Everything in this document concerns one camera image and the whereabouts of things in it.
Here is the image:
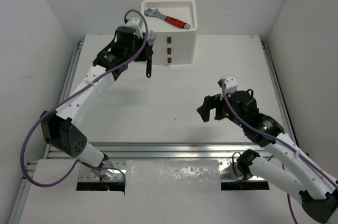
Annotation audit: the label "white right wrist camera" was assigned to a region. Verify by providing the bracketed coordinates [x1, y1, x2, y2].
[218, 75, 238, 94]

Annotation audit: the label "white front cover board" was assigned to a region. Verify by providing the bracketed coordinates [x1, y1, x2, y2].
[20, 160, 312, 223]

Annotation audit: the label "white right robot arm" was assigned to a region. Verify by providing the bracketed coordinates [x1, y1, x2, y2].
[197, 89, 337, 223]

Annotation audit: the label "white drawer cabinet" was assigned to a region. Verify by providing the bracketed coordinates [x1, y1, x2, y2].
[141, 0, 198, 66]

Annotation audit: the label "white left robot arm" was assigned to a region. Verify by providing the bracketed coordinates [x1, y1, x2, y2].
[41, 26, 156, 168]

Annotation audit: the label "black handled adjustable wrench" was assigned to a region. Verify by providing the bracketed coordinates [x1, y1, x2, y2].
[145, 30, 156, 78]

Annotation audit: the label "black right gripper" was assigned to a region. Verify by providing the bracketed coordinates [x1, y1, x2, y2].
[197, 88, 246, 128]

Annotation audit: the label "aluminium frame rails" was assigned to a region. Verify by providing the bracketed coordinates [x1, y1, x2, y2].
[10, 35, 289, 223]

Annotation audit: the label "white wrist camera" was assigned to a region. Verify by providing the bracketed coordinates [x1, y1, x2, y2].
[218, 75, 238, 94]
[125, 17, 144, 36]

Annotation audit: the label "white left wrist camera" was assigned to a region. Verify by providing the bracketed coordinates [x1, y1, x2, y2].
[125, 17, 144, 36]

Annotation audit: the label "red handled adjustable wrench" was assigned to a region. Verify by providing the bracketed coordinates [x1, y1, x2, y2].
[144, 8, 191, 30]

